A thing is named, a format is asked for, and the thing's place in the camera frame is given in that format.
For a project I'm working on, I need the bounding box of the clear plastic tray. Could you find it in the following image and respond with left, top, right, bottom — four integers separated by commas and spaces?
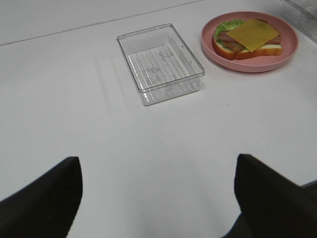
116, 23, 205, 106
281, 0, 317, 43

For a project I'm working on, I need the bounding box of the bread slice tray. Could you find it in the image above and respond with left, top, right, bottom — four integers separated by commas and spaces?
212, 35, 282, 60

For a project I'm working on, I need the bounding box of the bacon strip tray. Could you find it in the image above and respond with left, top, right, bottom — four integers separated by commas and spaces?
214, 18, 279, 52
214, 31, 281, 45

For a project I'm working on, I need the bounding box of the clear plastic right tray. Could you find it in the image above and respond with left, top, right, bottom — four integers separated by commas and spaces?
281, 0, 317, 43

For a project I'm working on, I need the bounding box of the yellow cheese slice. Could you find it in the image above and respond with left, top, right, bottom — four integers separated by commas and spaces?
225, 18, 280, 52

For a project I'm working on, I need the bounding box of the green lettuce leaf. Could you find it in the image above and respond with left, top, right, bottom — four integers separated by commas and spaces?
214, 19, 245, 53

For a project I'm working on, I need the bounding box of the clear plastic left tray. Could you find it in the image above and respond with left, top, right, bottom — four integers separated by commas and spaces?
116, 23, 205, 106

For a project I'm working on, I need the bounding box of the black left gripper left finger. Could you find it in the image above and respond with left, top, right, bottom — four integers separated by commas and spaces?
0, 157, 83, 238

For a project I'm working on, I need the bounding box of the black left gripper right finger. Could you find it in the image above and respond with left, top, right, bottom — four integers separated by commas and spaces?
234, 154, 317, 238

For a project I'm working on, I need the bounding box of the pink round plate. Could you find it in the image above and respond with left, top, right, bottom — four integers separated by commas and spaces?
201, 11, 299, 72

